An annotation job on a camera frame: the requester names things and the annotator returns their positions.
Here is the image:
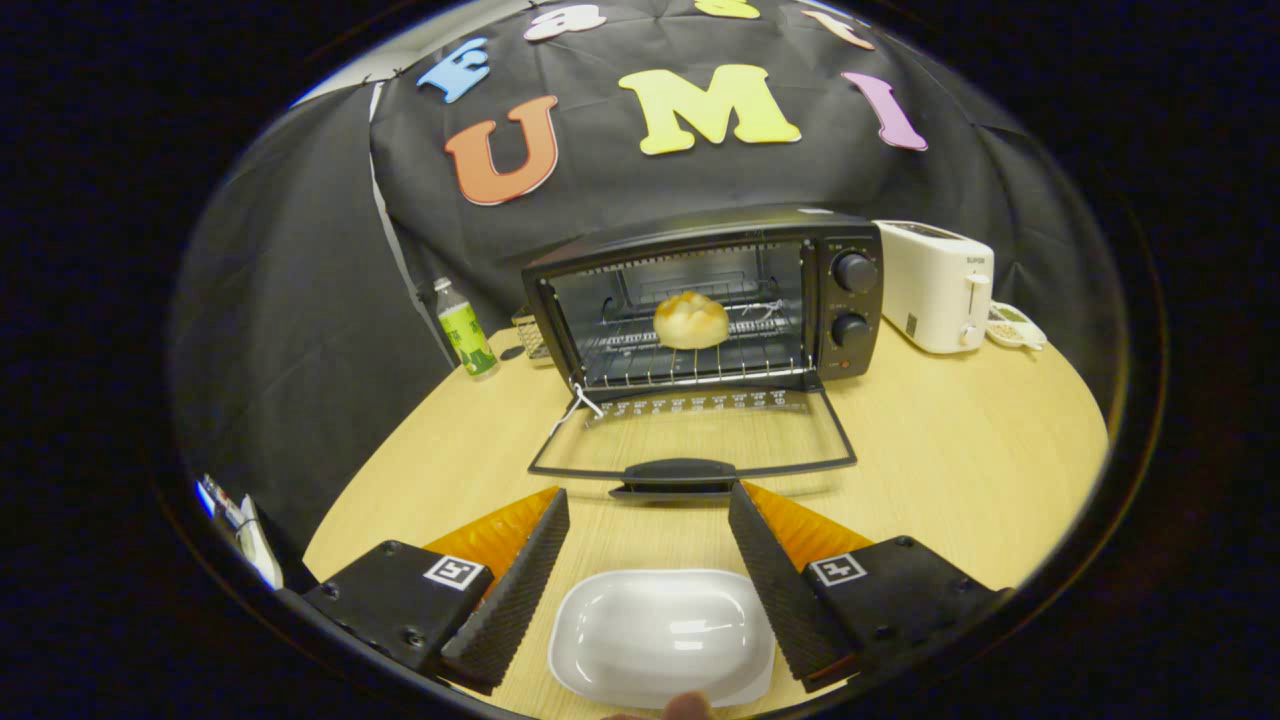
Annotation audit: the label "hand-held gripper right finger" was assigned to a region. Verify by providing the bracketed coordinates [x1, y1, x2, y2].
[727, 480, 1009, 693]

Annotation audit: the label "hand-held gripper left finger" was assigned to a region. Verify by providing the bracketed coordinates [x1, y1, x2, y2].
[300, 487, 571, 696]

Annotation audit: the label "golden bread roll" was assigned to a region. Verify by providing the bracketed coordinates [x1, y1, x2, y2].
[653, 290, 731, 351]

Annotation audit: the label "black toaster oven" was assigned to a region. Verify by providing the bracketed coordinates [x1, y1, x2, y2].
[521, 205, 885, 503]

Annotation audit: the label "white pop-up toaster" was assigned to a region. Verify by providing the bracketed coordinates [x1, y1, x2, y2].
[873, 220, 997, 355]

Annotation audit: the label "white plate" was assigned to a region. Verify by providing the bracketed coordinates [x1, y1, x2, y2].
[547, 568, 778, 711]

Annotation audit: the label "green label drink bottle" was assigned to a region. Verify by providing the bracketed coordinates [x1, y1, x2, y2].
[433, 277, 499, 379]

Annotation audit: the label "divided white snack dish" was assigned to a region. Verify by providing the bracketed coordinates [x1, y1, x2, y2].
[985, 301, 1049, 352]

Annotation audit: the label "black backdrop cloth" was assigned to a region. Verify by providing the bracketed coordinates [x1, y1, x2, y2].
[168, 0, 1126, 561]

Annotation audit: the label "white string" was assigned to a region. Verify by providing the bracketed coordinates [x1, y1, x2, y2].
[553, 382, 605, 433]

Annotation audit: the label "small wire mesh basket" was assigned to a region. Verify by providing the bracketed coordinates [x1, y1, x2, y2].
[512, 308, 551, 361]

